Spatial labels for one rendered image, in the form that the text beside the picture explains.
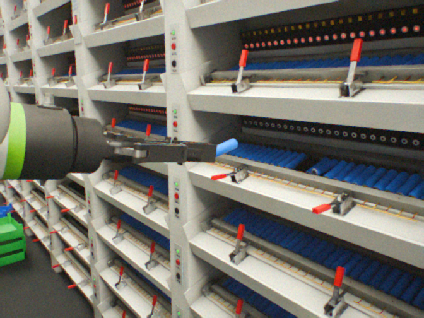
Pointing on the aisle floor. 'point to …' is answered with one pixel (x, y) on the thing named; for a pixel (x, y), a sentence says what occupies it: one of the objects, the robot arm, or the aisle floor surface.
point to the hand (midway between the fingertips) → (193, 151)
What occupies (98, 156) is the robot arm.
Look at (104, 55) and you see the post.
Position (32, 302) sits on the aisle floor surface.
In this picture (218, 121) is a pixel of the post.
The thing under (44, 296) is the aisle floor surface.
